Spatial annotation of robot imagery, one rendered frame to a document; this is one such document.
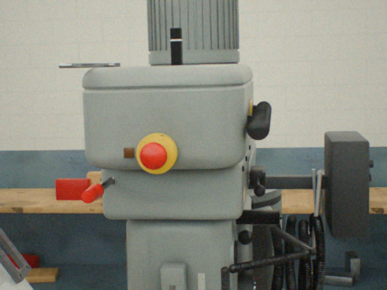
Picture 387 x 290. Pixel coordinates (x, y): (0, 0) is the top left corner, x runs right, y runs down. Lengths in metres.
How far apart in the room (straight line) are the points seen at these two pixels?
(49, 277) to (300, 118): 2.37
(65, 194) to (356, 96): 2.44
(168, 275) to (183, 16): 0.53
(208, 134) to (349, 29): 4.49
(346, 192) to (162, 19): 0.53
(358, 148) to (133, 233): 0.52
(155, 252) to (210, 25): 0.48
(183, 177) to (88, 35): 4.57
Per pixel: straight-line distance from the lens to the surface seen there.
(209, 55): 1.35
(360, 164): 1.41
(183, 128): 0.98
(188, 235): 1.14
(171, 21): 1.36
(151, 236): 1.16
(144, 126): 0.99
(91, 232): 5.78
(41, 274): 5.40
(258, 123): 1.00
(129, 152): 1.00
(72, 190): 5.14
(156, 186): 1.10
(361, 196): 1.42
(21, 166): 5.87
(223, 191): 1.08
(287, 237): 1.18
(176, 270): 1.12
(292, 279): 1.45
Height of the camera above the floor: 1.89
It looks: 7 degrees down
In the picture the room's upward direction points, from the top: 2 degrees counter-clockwise
